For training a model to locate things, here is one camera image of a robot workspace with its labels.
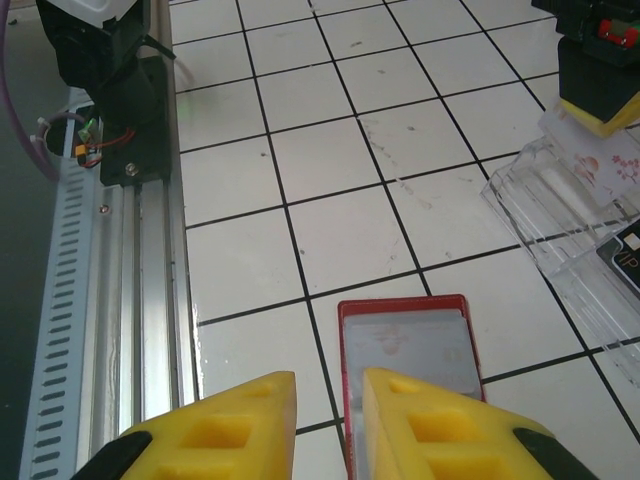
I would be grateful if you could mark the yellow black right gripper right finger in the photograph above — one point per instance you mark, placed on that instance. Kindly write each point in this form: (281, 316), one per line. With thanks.
(450, 440)

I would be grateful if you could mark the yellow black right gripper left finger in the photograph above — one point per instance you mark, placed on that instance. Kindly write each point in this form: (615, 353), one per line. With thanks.
(225, 440)

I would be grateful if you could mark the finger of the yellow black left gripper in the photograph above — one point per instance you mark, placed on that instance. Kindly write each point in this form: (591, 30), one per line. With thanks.
(585, 75)

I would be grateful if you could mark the white card pink blossoms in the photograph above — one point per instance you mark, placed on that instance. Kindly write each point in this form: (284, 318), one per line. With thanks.
(590, 170)

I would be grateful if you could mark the red leather card holder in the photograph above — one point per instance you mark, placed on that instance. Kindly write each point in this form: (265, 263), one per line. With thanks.
(400, 301)

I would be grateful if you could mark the clear acrylic card stand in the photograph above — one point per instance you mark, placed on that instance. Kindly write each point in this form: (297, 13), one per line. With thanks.
(550, 240)

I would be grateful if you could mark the black VIP card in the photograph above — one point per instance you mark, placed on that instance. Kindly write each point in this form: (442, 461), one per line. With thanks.
(627, 265)

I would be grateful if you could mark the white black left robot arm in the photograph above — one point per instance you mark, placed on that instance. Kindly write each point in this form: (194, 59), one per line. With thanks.
(115, 90)

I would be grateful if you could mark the grey metal sheet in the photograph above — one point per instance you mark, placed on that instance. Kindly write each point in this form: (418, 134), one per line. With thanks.
(20, 300)

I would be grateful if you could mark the small green circuit board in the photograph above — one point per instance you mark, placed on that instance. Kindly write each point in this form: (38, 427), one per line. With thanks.
(87, 132)

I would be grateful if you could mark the aluminium mounting rail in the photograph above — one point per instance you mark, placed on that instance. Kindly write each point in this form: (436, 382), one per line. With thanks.
(150, 300)

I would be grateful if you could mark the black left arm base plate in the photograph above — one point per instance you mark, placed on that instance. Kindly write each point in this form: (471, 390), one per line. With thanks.
(150, 160)

